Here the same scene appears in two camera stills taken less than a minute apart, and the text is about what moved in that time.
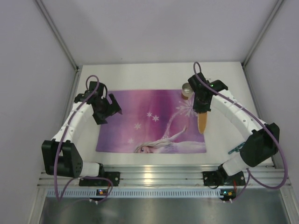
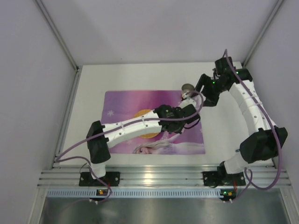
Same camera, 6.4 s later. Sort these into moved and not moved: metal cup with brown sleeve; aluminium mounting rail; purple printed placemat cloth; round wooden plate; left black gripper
Moved: left black gripper; round wooden plate
Not moved: aluminium mounting rail; metal cup with brown sleeve; purple printed placemat cloth
